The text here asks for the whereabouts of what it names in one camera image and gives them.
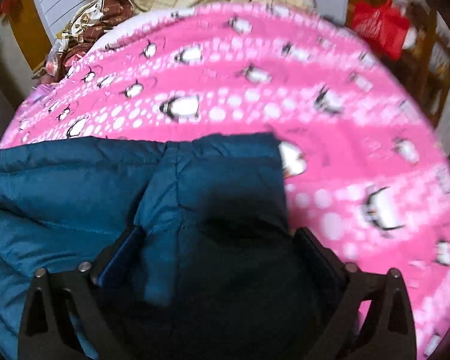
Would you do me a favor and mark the teal quilted puffer jacket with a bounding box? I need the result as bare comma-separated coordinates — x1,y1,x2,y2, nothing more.
0,131,347,360

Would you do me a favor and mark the pink penguin print bedspread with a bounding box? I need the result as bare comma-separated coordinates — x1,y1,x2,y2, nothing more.
0,3,450,359

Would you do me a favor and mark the wooden chair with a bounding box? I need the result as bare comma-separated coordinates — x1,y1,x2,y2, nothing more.
400,2,450,127

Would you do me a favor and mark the red gift bag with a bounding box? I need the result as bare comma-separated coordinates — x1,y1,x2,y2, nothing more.
350,0,410,61

